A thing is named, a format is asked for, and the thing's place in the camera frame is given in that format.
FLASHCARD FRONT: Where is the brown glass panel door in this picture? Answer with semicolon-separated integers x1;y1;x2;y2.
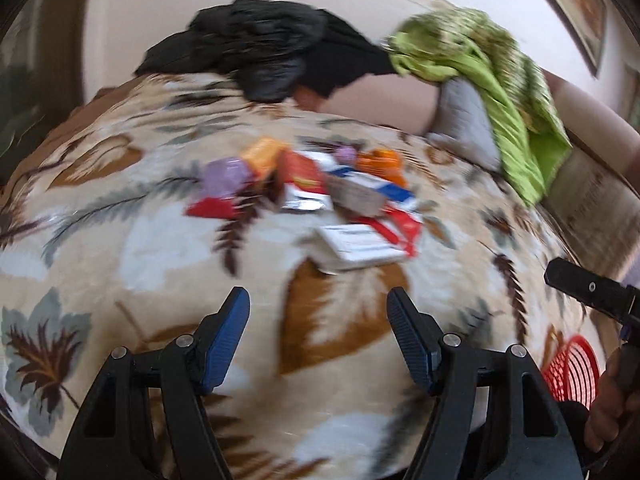
0;0;96;161

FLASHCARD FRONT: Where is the person's right hand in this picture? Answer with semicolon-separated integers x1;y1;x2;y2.
584;347;640;456

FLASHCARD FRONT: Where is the flat red packet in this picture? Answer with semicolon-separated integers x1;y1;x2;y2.
185;196;242;220

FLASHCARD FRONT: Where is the leaf printed blanket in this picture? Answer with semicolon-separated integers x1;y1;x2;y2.
0;72;621;480

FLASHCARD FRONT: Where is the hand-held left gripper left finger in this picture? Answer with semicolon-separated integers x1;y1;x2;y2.
56;286;251;480

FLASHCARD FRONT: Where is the red plastic basket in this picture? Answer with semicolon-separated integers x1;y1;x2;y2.
541;335;601;411

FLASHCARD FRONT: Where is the black puffer jacket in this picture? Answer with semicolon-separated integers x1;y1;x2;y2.
135;0;331;103

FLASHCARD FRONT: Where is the black cloth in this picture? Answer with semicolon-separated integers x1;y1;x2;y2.
295;10;398;98

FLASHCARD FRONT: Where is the purple foil wrapper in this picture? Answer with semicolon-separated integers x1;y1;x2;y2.
199;156;257;201

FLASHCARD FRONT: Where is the beige padded headboard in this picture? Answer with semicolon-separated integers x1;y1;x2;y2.
295;67;640;161

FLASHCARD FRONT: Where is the white cardboard box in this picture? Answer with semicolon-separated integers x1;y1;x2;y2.
312;222;408;273

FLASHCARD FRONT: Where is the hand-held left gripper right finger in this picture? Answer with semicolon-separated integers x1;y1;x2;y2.
387;287;586;480

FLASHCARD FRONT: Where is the green patterned cloth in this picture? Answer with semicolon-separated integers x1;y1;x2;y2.
385;7;573;208

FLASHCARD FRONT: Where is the white blue red packet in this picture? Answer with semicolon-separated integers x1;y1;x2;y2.
327;167;418;211

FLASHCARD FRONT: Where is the red and white packet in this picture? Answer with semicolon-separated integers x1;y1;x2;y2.
360;207;423;258

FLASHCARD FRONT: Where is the orange cardboard box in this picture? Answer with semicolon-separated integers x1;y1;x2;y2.
240;136;291;181

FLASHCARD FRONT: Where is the framed wall picture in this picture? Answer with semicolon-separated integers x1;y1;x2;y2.
515;0;608;78

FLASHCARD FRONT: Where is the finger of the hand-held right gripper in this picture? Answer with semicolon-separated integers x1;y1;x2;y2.
544;257;640;330

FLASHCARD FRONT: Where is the grey brown box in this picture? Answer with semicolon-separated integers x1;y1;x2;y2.
327;177;386;218

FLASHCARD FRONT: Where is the red and silver packet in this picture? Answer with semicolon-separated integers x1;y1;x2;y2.
275;150;335;213

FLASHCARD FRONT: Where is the beige patterned cloth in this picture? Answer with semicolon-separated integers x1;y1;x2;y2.
542;147;640;281

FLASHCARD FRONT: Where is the orange packet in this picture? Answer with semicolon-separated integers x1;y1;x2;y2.
357;147;408;188

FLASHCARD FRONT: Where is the grey quilted pillow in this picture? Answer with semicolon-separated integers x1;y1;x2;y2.
425;77;503;171

